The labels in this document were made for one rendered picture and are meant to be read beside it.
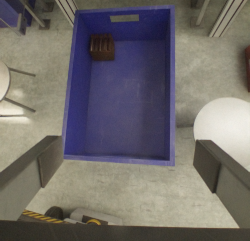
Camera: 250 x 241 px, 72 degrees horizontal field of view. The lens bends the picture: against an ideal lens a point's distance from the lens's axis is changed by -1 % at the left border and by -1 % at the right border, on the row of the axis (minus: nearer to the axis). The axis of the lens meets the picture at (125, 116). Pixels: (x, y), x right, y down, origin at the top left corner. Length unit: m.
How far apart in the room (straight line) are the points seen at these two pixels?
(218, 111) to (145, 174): 0.51
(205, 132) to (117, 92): 0.43
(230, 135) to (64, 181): 0.91
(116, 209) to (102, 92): 0.65
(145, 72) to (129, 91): 0.12
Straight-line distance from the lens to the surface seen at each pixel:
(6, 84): 1.11
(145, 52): 0.93
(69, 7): 1.13
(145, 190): 1.06
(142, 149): 0.81
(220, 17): 1.15
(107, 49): 0.85
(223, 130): 0.85
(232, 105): 0.88
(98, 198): 1.11
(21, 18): 0.65
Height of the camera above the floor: 1.03
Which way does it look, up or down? 78 degrees down
